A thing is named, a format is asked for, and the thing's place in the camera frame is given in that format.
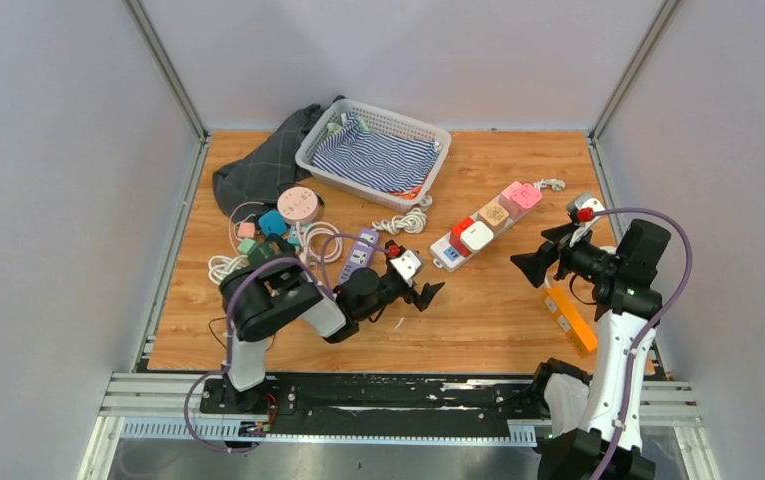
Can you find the orange power strip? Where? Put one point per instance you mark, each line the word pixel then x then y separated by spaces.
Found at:
pixel 576 329

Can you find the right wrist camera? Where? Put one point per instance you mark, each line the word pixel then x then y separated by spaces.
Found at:
pixel 584 209

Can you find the dark green dragon cube plug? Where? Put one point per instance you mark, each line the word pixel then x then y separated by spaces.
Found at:
pixel 262 252

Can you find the white cube plug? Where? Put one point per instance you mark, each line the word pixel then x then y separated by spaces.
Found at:
pixel 476 236

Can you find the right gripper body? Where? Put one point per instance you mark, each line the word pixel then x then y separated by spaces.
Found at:
pixel 586 261

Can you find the cyan power strip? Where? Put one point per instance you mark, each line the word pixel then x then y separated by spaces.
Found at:
pixel 294 237

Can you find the purple power strip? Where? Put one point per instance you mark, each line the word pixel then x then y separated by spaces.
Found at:
pixel 360 255

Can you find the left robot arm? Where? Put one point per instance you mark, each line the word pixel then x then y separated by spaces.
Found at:
pixel 259 301

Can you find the blue cube plug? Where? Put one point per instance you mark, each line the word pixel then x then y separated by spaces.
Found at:
pixel 272 223

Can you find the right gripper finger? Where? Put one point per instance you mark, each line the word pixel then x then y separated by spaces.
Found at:
pixel 560 235
pixel 534 265

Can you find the round pink power socket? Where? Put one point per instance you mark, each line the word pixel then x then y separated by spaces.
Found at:
pixel 299 205

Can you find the white long power strip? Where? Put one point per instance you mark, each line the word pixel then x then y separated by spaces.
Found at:
pixel 449 254

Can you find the small pink plug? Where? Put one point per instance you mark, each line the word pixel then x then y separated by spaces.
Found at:
pixel 245 230

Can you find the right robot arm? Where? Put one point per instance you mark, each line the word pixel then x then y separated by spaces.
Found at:
pixel 605 442

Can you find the light pink cube plug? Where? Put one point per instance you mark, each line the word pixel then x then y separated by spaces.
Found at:
pixel 511 201

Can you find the beige cube plug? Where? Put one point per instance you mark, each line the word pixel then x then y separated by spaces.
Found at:
pixel 493 215

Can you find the blue striped cloth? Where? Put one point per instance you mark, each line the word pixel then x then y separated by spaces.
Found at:
pixel 384 162

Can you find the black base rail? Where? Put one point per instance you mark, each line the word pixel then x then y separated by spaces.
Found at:
pixel 383 405

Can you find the white plastic basket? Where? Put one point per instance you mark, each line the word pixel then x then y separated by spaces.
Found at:
pixel 379 121

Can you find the dark grey checked cloth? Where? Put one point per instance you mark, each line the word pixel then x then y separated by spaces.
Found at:
pixel 255 180

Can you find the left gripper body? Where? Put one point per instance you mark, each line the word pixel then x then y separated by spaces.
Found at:
pixel 389 289

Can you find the small green plug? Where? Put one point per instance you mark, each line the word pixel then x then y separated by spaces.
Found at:
pixel 247 246

